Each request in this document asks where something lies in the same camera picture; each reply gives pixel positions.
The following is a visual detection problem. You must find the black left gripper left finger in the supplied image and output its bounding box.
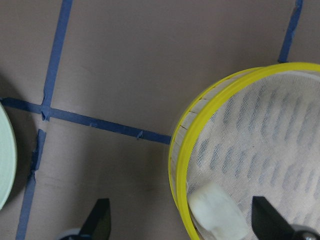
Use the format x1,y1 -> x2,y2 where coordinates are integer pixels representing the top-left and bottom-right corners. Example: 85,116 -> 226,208
79,198 -> 111,240

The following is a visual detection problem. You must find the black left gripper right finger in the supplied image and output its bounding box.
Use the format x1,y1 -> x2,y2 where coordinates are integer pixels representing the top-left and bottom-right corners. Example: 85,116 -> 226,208
251,196 -> 320,240

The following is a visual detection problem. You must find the white bun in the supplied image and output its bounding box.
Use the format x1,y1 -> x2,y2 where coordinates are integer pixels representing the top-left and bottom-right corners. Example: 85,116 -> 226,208
188,181 -> 250,240

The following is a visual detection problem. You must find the yellow bamboo steamer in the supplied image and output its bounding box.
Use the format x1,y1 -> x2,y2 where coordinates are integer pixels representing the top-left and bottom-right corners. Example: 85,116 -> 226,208
168,62 -> 320,240

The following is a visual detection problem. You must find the light green plate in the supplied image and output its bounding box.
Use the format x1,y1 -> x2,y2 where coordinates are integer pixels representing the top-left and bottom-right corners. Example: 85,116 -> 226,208
0,104 -> 17,209

